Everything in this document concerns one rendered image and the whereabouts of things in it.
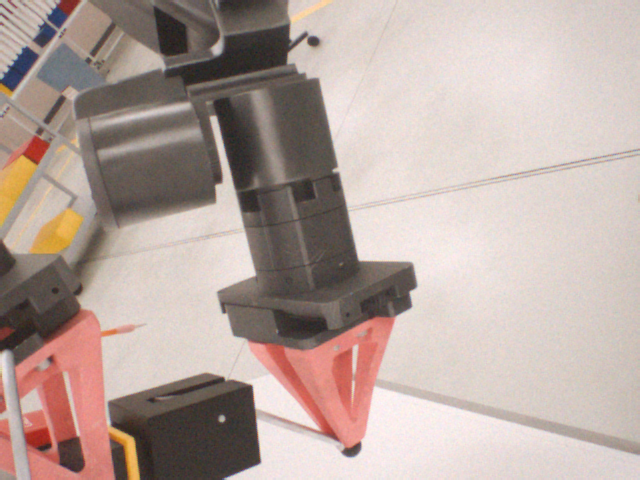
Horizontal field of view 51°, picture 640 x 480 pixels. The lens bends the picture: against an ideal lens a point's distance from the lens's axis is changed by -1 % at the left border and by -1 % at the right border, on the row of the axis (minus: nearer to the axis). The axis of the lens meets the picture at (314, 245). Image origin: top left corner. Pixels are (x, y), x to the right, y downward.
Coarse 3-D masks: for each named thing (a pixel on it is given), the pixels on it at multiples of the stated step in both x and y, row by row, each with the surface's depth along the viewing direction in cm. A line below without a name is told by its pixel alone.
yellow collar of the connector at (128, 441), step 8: (112, 432) 30; (120, 432) 30; (120, 440) 29; (128, 440) 29; (128, 448) 29; (128, 456) 29; (128, 464) 29; (136, 464) 29; (128, 472) 29; (136, 472) 29
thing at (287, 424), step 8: (160, 400) 31; (256, 408) 35; (256, 416) 35; (264, 416) 35; (272, 416) 35; (280, 424) 36; (288, 424) 36; (296, 424) 37; (296, 432) 37; (304, 432) 37; (312, 432) 37; (320, 432) 38; (328, 440) 38; (336, 440) 38; (344, 448) 39
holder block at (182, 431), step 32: (192, 384) 33; (224, 384) 33; (128, 416) 30; (160, 416) 29; (192, 416) 30; (224, 416) 31; (160, 448) 29; (192, 448) 30; (224, 448) 31; (256, 448) 33
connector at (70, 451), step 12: (132, 432) 30; (60, 444) 30; (72, 444) 29; (120, 444) 29; (144, 444) 29; (60, 456) 30; (72, 456) 29; (120, 456) 29; (144, 456) 29; (72, 468) 29; (120, 468) 29; (144, 468) 29
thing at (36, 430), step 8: (24, 416) 49; (32, 416) 49; (40, 416) 49; (0, 424) 48; (24, 424) 47; (32, 424) 47; (40, 424) 47; (8, 432) 46; (32, 432) 46; (40, 432) 46; (48, 432) 46; (32, 440) 46; (40, 440) 46; (48, 440) 46; (40, 448) 47
